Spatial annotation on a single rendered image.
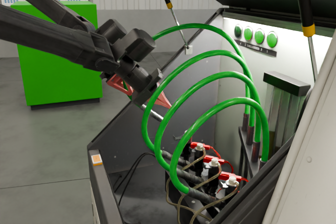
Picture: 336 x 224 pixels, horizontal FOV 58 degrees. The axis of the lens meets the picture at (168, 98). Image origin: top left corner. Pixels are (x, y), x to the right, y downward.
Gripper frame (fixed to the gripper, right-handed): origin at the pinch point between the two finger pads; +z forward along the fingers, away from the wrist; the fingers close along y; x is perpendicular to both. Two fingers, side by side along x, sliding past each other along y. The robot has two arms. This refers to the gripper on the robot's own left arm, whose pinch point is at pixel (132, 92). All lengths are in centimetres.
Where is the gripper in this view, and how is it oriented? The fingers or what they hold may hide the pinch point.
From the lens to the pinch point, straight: 91.5
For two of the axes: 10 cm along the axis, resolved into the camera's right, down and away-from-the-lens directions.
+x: -7.1, 6.2, 3.5
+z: 6.1, 7.8, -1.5
